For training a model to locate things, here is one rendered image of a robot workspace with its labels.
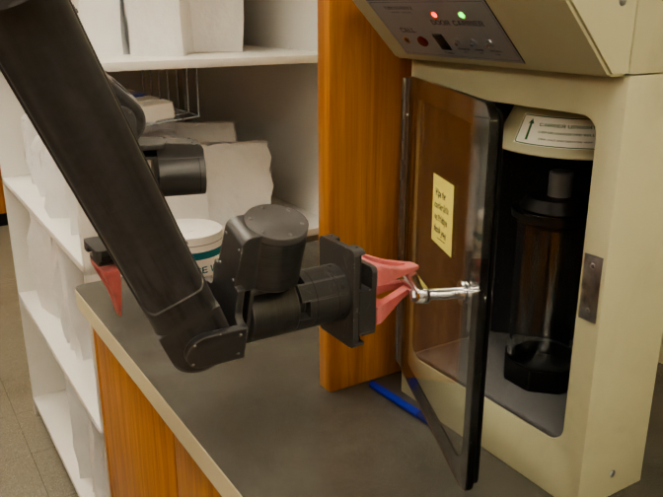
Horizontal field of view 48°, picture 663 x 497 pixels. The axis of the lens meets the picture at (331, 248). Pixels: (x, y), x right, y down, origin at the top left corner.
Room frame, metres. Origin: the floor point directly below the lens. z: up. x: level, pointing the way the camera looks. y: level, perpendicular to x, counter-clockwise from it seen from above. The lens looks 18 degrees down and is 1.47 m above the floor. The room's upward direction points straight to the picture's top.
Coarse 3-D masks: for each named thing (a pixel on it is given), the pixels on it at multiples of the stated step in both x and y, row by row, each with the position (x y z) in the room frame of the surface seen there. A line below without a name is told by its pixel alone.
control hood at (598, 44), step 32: (352, 0) 0.90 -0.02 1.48; (512, 0) 0.69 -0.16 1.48; (544, 0) 0.66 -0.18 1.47; (576, 0) 0.64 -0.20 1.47; (608, 0) 0.66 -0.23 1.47; (384, 32) 0.91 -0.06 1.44; (512, 32) 0.72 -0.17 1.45; (544, 32) 0.69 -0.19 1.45; (576, 32) 0.66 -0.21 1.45; (608, 32) 0.66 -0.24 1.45; (480, 64) 0.82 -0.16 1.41; (512, 64) 0.77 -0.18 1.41; (544, 64) 0.73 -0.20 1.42; (576, 64) 0.69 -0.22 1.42; (608, 64) 0.67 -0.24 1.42
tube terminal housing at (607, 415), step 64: (640, 0) 0.68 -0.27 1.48; (448, 64) 0.90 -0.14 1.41; (640, 64) 0.69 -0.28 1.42; (640, 128) 0.70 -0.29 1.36; (640, 192) 0.70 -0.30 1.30; (640, 256) 0.71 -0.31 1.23; (576, 320) 0.71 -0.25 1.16; (640, 320) 0.72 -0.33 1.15; (576, 384) 0.70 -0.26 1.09; (640, 384) 0.73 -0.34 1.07; (512, 448) 0.77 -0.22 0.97; (576, 448) 0.69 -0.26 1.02; (640, 448) 0.74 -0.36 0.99
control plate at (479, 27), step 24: (384, 0) 0.85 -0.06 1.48; (408, 0) 0.81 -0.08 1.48; (432, 0) 0.78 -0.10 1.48; (456, 0) 0.75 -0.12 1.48; (480, 0) 0.72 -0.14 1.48; (384, 24) 0.89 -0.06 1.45; (408, 24) 0.85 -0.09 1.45; (432, 24) 0.81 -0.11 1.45; (456, 24) 0.78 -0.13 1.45; (480, 24) 0.75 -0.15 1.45; (408, 48) 0.90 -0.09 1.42; (432, 48) 0.86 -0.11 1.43; (456, 48) 0.82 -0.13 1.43; (480, 48) 0.78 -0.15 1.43; (504, 48) 0.75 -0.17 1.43
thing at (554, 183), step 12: (552, 180) 0.85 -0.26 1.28; (564, 180) 0.84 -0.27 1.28; (528, 192) 0.87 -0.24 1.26; (540, 192) 0.87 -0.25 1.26; (552, 192) 0.85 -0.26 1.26; (564, 192) 0.84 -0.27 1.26; (576, 192) 0.87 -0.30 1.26; (528, 204) 0.84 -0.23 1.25; (540, 204) 0.83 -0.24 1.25; (552, 204) 0.82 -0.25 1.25; (564, 204) 0.82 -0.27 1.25; (576, 204) 0.82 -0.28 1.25; (564, 216) 0.81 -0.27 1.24; (576, 216) 0.81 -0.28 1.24
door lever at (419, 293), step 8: (416, 272) 0.72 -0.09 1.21; (408, 280) 0.70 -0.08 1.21; (416, 280) 0.70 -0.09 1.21; (408, 288) 0.70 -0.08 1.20; (416, 288) 0.68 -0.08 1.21; (424, 288) 0.67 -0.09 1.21; (432, 288) 0.68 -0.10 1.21; (440, 288) 0.68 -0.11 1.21; (448, 288) 0.68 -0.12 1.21; (456, 288) 0.68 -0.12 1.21; (464, 288) 0.67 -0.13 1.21; (416, 296) 0.67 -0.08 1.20; (424, 296) 0.67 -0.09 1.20; (432, 296) 0.67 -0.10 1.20; (440, 296) 0.67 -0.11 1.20; (448, 296) 0.68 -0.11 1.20; (456, 296) 0.68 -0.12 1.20; (464, 296) 0.67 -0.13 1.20; (464, 304) 0.67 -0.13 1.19
